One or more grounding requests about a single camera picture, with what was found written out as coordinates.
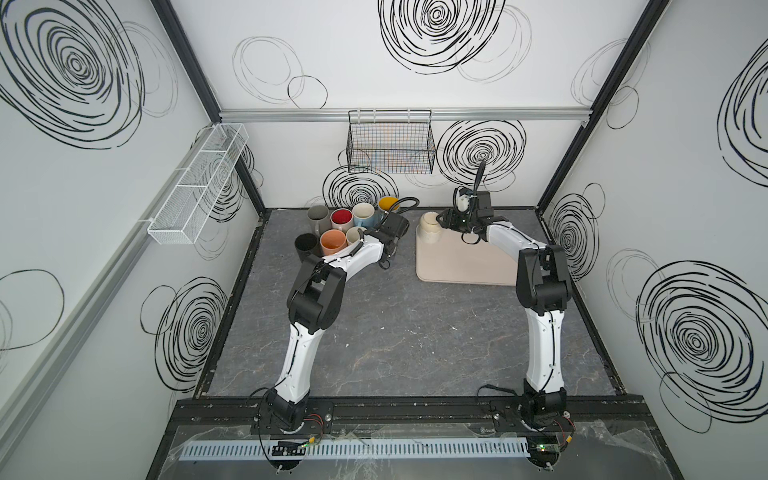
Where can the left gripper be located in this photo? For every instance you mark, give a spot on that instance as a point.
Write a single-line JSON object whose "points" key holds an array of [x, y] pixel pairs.
{"points": [[391, 225]]}

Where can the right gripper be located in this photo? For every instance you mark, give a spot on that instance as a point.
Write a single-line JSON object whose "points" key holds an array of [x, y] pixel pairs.
{"points": [[478, 199]]}

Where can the blue butterfly mug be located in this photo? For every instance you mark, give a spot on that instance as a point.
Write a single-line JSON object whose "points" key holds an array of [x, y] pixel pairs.
{"points": [[387, 204]]}

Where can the light blue mug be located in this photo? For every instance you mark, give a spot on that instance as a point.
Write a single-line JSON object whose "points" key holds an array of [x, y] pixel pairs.
{"points": [[364, 215]]}

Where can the pink mug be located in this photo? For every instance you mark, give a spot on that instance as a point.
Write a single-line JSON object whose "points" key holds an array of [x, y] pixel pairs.
{"points": [[354, 234]]}

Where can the white red mug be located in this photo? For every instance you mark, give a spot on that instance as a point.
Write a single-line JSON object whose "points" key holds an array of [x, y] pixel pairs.
{"points": [[342, 219]]}

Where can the beige plastic tray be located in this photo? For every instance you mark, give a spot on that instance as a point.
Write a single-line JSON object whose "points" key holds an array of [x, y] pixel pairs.
{"points": [[448, 259]]}

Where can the cream peach mug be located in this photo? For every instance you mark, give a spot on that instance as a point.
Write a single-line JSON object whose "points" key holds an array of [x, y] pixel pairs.
{"points": [[332, 242]]}

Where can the grey mug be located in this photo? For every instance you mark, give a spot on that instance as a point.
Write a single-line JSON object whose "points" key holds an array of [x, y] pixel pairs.
{"points": [[319, 219]]}

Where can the black mug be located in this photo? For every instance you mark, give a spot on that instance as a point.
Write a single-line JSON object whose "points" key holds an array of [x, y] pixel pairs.
{"points": [[307, 245]]}

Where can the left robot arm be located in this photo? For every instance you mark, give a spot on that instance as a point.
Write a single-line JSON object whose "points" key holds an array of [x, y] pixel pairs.
{"points": [[314, 303]]}

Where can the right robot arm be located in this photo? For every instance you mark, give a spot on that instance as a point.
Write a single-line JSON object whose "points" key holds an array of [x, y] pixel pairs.
{"points": [[543, 287]]}

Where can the cream speckled mug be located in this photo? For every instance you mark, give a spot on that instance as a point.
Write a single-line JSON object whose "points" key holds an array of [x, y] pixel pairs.
{"points": [[429, 230]]}

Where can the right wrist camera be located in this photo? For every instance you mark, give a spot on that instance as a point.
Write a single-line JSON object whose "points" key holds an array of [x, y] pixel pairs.
{"points": [[462, 199]]}

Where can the black wire basket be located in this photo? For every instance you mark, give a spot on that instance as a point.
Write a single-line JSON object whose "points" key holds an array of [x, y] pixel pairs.
{"points": [[393, 141]]}

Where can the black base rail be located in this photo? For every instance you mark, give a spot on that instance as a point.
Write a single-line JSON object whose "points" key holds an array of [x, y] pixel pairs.
{"points": [[336, 411]]}

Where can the white slotted cable duct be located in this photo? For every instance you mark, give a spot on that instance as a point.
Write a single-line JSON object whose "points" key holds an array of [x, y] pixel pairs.
{"points": [[349, 449]]}

